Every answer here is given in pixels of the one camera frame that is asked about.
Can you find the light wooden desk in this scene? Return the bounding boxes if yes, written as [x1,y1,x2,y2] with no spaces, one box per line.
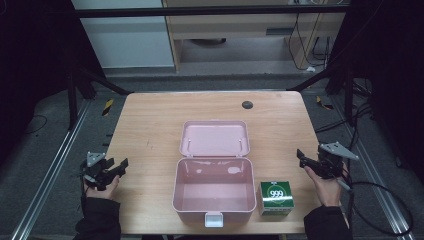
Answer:
[162,0,348,72]

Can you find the aluminium floor rail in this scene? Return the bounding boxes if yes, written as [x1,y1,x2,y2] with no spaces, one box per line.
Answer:
[9,99,92,240]
[328,94,418,240]

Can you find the yellow and black tape strip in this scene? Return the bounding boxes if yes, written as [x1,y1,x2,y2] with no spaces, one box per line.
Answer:
[315,95,335,111]
[101,98,115,117]

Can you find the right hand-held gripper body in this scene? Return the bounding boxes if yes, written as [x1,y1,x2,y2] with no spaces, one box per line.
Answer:
[315,141,361,181]

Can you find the pink plastic storage box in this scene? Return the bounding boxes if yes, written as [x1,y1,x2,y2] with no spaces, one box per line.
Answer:
[171,119,258,229]

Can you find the black metal stand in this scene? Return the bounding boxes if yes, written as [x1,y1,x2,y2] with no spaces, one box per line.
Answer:
[287,58,356,128]
[65,63,133,132]

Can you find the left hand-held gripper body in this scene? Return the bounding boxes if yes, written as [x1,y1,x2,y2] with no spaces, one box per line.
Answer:
[79,151,116,192]

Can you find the white cabinet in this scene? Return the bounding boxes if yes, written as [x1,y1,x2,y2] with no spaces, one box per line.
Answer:
[70,0,176,70]

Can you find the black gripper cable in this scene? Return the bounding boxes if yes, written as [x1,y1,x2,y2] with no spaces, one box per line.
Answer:
[335,177,415,238]

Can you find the person's right hand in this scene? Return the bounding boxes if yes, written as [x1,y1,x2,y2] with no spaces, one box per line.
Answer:
[303,164,350,208]

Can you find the person's left hand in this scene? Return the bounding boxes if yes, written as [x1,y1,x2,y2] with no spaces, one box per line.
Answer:
[84,174,121,201]

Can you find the green and white carton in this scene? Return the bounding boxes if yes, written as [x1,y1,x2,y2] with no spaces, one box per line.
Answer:
[256,180,296,217]

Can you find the black hanging cables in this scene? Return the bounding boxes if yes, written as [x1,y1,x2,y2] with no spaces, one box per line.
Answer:
[287,13,334,72]

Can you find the black metal frame bar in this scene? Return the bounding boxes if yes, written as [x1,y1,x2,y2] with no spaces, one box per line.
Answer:
[46,4,354,19]

